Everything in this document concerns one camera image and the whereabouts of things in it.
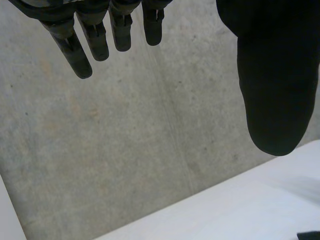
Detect dark blue shorts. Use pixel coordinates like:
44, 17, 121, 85
296, 231, 320, 240

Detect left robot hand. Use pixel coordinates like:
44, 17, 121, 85
7, 0, 320, 157

